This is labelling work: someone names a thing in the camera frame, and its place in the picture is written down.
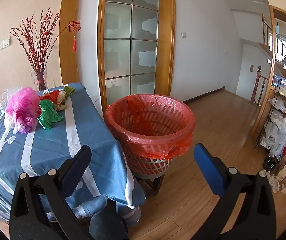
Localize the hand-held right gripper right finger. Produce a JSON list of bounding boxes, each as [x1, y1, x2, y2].
[[193, 143, 277, 240]]

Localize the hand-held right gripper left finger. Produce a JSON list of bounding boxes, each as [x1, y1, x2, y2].
[[9, 145, 96, 240]]

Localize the pink plastic bag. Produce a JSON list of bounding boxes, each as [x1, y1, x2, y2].
[[5, 87, 41, 134]]

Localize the white plastic mesh basket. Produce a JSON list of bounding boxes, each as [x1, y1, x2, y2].
[[122, 100, 191, 177]]

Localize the dark green plastic bag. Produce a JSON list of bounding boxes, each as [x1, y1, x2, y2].
[[37, 99, 64, 130]]

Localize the large red plastic bag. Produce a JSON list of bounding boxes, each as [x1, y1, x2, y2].
[[39, 90, 60, 103]]

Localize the clear bubble wrap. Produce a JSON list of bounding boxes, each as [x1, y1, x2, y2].
[[0, 85, 23, 130]]

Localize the blue striped tablecloth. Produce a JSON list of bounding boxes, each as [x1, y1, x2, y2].
[[0, 82, 147, 228]]

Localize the dark wooden stool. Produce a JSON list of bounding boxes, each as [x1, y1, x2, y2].
[[135, 166, 168, 196]]

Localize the black shoes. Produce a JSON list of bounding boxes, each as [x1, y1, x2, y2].
[[263, 156, 280, 172]]

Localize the dark grey cloth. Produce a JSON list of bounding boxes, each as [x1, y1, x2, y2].
[[89, 211, 128, 240]]

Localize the crumpled clear plastic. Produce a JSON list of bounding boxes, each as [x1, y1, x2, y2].
[[259, 170, 280, 193]]

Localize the white spotted plastic bag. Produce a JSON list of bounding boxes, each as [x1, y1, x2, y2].
[[55, 91, 68, 112]]

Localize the glass vase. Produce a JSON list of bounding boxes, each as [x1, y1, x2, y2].
[[30, 65, 48, 92]]

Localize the light green plastic bag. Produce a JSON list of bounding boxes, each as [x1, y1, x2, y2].
[[63, 85, 76, 96]]

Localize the black metal shelf rack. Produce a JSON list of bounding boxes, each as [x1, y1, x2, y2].
[[254, 62, 286, 155]]

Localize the wooden stair railing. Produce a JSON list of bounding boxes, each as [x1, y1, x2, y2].
[[258, 76, 270, 107]]

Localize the red berry branches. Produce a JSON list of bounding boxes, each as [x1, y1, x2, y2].
[[9, 9, 70, 80]]

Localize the red knot ornament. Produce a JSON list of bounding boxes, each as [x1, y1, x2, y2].
[[69, 20, 81, 52]]

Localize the frosted glass sliding door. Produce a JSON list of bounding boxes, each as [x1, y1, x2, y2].
[[103, 0, 160, 107]]

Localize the wooden staircase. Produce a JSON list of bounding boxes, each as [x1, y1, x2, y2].
[[258, 14, 286, 63]]

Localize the wooden stair newel post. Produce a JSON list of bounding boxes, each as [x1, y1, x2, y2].
[[250, 66, 263, 104]]

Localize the wooden wall trim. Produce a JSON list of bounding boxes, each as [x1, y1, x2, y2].
[[59, 0, 83, 85]]

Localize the wooden partition frame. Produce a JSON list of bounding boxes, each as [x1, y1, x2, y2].
[[253, 5, 286, 135]]

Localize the wooden door frame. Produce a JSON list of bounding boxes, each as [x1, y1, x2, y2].
[[97, 0, 176, 108]]

